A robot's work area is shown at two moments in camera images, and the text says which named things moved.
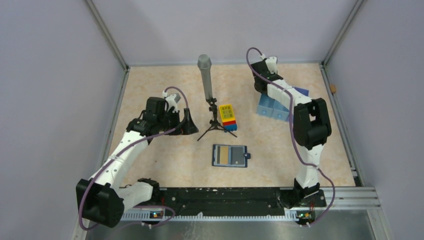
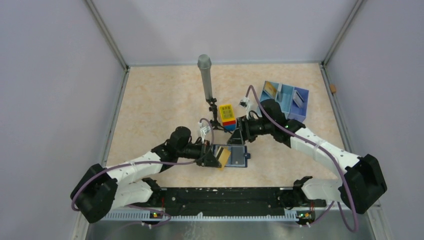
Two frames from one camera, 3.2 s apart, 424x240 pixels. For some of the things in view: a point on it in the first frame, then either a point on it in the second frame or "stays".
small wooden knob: [333, 88] stays
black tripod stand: [215, 125] stays
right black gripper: [272, 74] -> [236, 138]
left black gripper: [186, 127] -> [210, 160]
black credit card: [237, 155] stays
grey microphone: [204, 63] stays
